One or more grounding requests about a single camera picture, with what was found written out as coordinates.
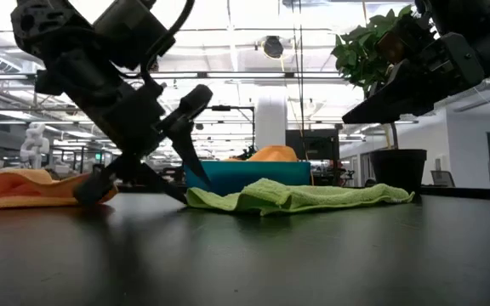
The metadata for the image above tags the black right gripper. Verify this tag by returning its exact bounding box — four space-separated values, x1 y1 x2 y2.
341 31 487 126

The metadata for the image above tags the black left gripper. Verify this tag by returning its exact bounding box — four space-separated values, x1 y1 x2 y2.
33 54 214 207

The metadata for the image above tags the orange microfiber towel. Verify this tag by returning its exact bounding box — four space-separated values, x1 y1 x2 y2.
0 168 118 212
223 144 300 163

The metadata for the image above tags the green microfiber towel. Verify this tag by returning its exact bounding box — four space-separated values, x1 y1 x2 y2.
185 177 416 217

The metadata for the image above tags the green leafy plant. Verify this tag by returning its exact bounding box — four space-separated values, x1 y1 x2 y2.
331 4 416 150

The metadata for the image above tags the black plant pot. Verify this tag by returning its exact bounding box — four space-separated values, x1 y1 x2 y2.
370 148 428 197

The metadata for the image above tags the black cabinet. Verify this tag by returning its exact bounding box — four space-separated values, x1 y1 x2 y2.
285 129 340 162

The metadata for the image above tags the grey office chair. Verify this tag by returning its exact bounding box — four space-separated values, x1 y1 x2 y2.
430 169 457 188

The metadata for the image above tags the teal plastic bin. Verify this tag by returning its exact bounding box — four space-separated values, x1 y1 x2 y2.
184 160 312 196

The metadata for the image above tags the white round pillar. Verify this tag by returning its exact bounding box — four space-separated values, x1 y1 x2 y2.
255 91 288 150

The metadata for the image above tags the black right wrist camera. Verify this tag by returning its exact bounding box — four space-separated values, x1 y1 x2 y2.
375 15 440 65

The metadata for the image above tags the hanging black cable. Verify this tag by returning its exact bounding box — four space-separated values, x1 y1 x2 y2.
290 0 308 162

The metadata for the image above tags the black frame rig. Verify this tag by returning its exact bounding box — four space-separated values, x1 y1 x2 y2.
208 105 256 150

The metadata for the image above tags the black ceiling cable reel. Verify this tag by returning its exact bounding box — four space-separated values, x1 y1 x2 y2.
261 36 284 60

